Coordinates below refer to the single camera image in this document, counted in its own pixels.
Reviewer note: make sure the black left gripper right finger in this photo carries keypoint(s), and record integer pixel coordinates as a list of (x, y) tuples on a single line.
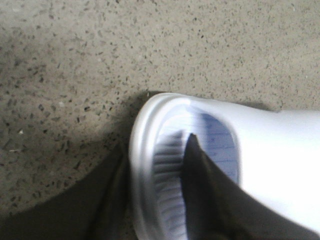
[(216, 208)]

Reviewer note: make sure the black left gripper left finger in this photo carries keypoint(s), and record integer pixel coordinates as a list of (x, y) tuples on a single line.
[(92, 209)]

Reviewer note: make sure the light blue slipper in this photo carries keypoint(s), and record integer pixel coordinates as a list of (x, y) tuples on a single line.
[(273, 156)]

